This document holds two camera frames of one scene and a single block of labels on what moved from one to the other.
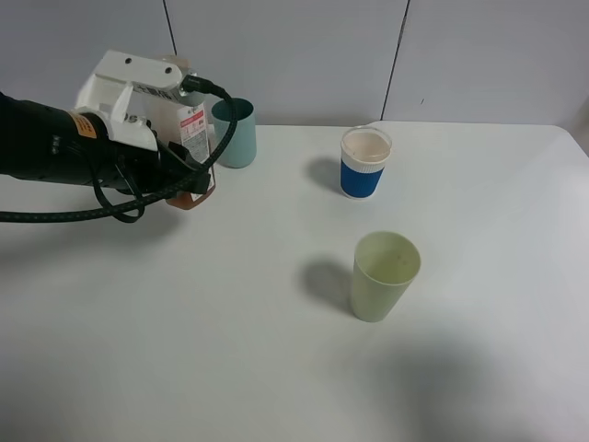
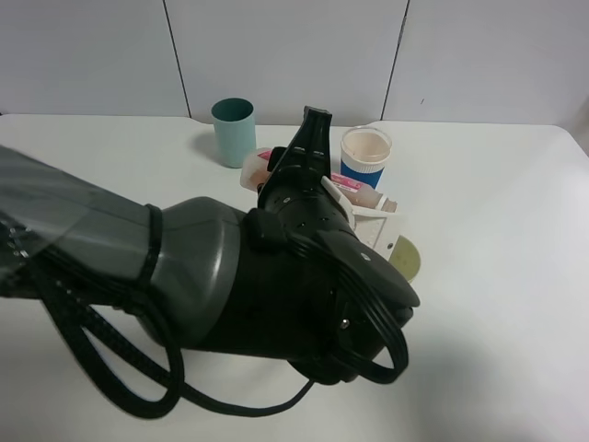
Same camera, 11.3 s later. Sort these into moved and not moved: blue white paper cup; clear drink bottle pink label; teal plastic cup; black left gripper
Moved: clear drink bottle pink label; black left gripper
Not moved: blue white paper cup; teal plastic cup
